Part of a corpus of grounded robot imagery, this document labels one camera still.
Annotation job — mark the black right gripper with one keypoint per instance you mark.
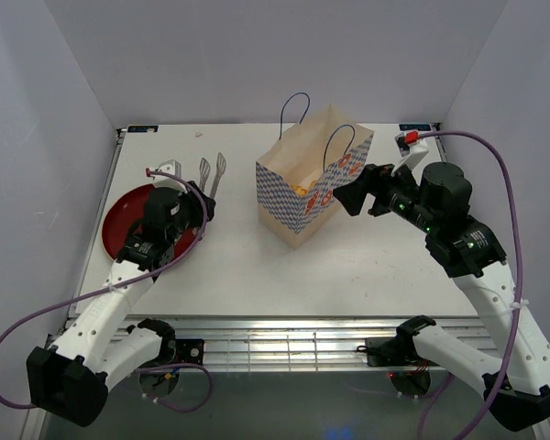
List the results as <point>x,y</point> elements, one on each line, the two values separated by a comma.
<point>375,181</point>

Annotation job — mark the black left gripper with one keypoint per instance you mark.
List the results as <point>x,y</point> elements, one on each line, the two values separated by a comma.
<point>193,199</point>

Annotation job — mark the large round fake bread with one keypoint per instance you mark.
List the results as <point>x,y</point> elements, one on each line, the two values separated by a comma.
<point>301,190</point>

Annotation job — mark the blue patterned paper bag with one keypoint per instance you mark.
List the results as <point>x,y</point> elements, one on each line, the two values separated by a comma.
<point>327,147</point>

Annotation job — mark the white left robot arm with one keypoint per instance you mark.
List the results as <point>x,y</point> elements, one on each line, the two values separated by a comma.
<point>74,375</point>

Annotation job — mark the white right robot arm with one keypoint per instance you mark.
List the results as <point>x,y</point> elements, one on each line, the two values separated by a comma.
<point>474,260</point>

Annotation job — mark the blue left corner label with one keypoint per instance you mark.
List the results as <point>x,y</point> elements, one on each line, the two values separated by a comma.
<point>142,129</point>

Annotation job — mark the blue corner label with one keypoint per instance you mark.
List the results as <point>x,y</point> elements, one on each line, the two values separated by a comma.
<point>142,129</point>
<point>407,127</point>

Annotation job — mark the blue right corner label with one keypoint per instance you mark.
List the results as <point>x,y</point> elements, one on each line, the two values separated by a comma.
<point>407,127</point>

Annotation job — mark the dark red round plate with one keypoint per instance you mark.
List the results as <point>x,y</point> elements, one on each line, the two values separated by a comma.
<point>124,215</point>

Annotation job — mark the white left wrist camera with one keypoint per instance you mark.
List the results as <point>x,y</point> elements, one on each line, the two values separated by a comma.
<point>169,169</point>

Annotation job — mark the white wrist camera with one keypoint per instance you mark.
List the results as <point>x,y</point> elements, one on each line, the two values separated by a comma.
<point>412,149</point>
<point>169,169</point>

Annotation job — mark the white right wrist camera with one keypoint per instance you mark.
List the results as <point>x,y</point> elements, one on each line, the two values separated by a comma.
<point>412,149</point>

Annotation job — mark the aluminium front rail frame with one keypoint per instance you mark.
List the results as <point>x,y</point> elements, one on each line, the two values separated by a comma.
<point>277,345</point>

